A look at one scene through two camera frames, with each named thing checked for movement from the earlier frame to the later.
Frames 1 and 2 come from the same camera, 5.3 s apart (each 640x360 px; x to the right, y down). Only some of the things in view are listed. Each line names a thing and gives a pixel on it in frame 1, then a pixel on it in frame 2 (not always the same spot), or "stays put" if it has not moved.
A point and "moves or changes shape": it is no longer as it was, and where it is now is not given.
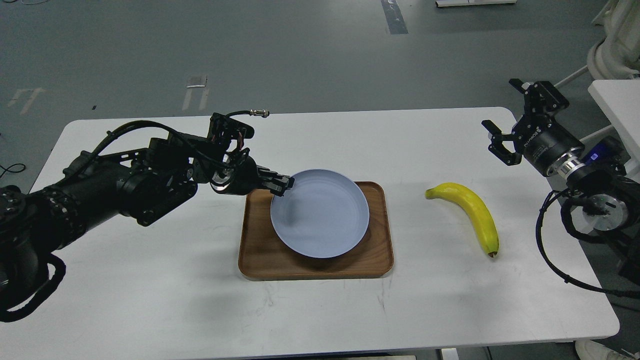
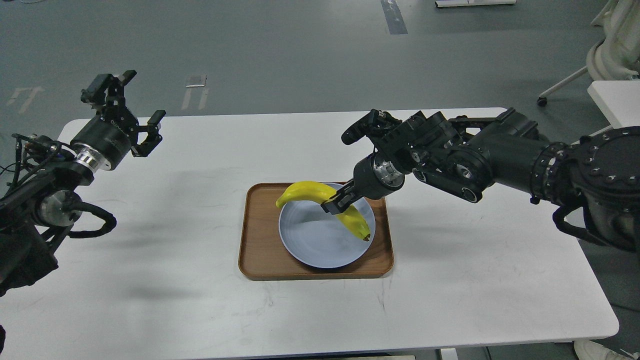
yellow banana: x=475 y=206 to x=320 y=192
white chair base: x=616 y=56 stays put
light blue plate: x=324 y=214 moves or changes shape
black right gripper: x=542 y=141 to x=373 y=178
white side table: x=619 y=100 stays put
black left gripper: x=244 y=176 to x=104 y=141
